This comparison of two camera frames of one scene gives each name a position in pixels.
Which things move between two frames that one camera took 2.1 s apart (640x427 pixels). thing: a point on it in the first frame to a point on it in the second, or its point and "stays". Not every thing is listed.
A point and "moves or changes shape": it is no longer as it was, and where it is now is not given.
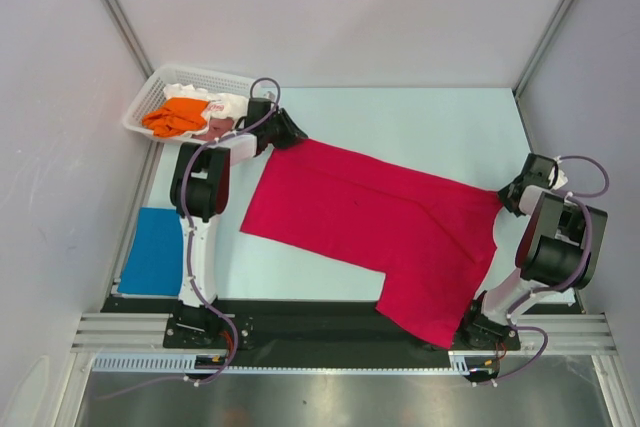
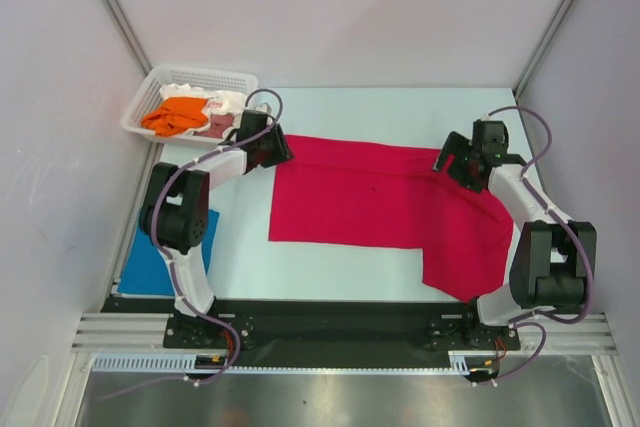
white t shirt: x=219 y=105 stays
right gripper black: x=503 y=195 to x=455 y=143
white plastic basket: x=209 y=79 stays
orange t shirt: x=176 y=116 stays
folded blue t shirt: x=154 y=263 stays
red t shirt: x=431 y=237 moves or changes shape
